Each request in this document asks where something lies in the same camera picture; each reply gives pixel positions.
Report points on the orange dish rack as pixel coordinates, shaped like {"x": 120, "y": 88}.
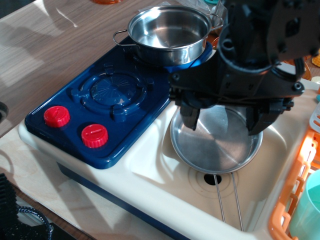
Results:
{"x": 306, "y": 162}

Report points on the red stove knob left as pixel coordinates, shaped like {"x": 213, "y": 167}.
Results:
{"x": 56, "y": 116}

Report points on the mint green plastic cup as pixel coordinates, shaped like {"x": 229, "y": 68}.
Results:
{"x": 305, "y": 222}

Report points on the red stove knob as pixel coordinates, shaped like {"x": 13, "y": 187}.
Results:
{"x": 94, "y": 135}
{"x": 56, "y": 116}

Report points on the blue toy stove top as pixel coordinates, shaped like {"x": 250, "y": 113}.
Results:
{"x": 118, "y": 91}

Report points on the white plastic spatula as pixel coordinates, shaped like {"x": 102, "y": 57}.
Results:
{"x": 314, "y": 120}

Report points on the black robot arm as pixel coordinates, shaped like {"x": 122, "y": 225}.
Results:
{"x": 275, "y": 24}

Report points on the steel pot with handles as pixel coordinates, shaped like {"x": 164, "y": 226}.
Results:
{"x": 170, "y": 35}

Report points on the red stove knob right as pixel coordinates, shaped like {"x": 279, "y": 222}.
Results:
{"x": 94, "y": 135}

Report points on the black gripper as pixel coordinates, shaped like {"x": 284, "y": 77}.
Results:
{"x": 266, "y": 83}

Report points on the yellow toy corn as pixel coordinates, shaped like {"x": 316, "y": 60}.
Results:
{"x": 316, "y": 59}

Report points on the cream toy sink unit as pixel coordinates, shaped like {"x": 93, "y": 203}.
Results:
{"x": 153, "y": 183}

